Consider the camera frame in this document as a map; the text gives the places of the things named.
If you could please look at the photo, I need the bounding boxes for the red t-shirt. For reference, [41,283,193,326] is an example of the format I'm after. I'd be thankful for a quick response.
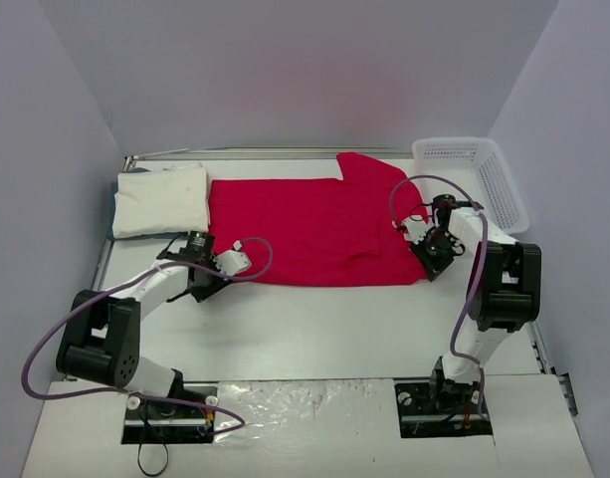
[209,152,427,287]

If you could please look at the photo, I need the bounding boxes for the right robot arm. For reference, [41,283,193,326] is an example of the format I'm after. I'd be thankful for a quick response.
[402,194,542,411]

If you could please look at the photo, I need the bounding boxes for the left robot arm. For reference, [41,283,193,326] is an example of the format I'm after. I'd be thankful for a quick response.
[56,232,251,416]

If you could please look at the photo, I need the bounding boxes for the folded white t-shirt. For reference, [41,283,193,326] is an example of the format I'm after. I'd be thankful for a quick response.
[110,163,210,239]

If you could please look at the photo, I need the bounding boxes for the white plastic basket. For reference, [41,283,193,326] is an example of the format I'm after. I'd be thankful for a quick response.
[412,136,530,235]

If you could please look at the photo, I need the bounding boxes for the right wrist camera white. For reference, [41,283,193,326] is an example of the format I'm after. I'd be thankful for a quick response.
[401,216,432,245]

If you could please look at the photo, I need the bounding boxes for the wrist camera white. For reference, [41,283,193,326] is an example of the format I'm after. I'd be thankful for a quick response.
[401,216,432,245]
[214,249,252,277]

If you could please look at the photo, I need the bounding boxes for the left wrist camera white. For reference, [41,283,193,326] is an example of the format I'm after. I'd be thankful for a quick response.
[214,249,252,277]

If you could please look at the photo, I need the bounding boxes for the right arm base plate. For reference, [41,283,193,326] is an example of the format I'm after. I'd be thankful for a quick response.
[394,379,493,439]

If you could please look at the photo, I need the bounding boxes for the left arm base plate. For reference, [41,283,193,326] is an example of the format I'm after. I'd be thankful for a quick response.
[121,399,215,445]

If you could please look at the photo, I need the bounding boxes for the thin black cable loop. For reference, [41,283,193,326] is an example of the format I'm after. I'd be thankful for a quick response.
[136,440,169,474]

